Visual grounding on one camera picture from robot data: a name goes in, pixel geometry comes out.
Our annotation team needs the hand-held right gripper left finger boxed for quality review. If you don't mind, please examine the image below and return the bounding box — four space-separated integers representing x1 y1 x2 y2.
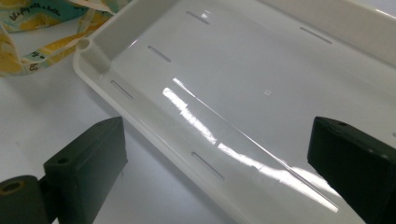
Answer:
43 116 129 224

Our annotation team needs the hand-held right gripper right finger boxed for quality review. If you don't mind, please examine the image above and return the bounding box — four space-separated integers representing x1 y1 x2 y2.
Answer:
307 116 396 224

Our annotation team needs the white plastic tray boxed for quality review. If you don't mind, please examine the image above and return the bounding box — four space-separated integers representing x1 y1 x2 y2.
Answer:
73 0 396 224

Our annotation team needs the lemon print cloth bag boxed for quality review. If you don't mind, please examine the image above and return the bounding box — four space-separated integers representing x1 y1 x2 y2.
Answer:
0 0 133 77

